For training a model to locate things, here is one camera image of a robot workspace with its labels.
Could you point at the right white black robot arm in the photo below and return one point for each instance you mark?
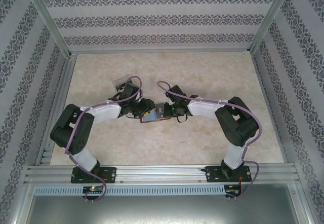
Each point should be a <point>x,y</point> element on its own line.
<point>205,108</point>

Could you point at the clear acrylic card holder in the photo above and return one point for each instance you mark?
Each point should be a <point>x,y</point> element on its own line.
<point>119,82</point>

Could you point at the left black wrist camera box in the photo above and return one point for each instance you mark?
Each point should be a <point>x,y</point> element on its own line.
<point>131,90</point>

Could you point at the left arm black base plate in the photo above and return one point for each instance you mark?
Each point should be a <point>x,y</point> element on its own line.
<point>111,174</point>

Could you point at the aluminium side rail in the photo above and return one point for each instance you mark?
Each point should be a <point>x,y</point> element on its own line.
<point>58,94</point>
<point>273,112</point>

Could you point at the aluminium corner strut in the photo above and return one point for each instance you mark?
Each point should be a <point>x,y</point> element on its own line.
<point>305,203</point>
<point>21,203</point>

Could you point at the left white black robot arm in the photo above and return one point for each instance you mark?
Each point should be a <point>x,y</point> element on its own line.
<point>106,111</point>

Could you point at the red bordered credit card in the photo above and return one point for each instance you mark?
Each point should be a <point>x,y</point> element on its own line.
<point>162,119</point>

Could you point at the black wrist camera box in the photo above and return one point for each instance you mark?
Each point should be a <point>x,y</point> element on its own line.
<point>131,90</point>
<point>176,92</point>

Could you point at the grey metal sheet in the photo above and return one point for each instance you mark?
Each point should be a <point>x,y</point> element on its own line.
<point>162,211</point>

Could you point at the black VIP credit card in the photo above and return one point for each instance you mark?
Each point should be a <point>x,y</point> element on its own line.
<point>160,111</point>

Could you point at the right black wrist camera box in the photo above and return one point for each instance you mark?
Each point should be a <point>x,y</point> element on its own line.
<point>176,92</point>

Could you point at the blue credit card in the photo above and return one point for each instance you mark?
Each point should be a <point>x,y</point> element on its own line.
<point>152,117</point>

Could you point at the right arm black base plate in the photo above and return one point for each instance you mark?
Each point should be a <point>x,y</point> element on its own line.
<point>211,174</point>

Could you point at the aluminium frame post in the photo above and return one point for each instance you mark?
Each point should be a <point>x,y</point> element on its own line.
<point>269,18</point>
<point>51,21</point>

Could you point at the aluminium mounting rail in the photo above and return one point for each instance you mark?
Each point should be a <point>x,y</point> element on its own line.
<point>162,174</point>

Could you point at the aluminium frame cross beam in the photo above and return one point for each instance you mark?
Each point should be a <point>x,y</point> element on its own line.
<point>162,51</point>

